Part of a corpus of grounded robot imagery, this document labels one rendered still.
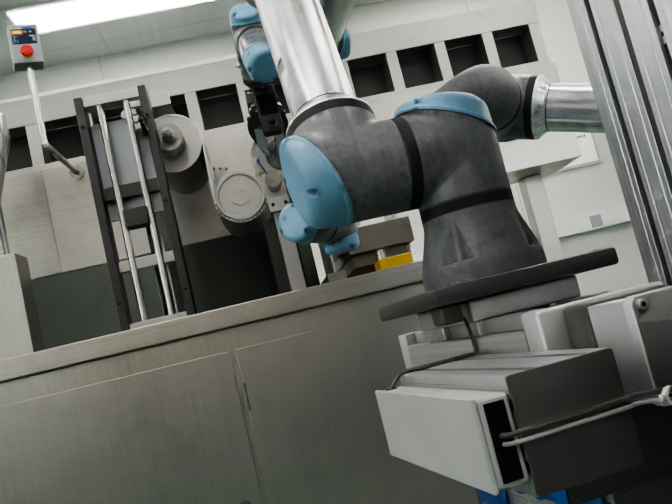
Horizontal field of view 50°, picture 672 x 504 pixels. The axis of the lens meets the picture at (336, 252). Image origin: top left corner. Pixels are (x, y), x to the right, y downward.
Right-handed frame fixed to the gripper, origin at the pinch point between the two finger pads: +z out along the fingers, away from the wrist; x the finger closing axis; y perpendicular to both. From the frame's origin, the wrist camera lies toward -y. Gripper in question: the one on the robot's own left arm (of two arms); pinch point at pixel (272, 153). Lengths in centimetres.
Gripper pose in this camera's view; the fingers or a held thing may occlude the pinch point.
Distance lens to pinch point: 174.3
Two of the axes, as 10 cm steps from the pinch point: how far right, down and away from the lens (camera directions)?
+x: -9.7, 2.2, -1.1
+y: -2.3, -6.6, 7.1
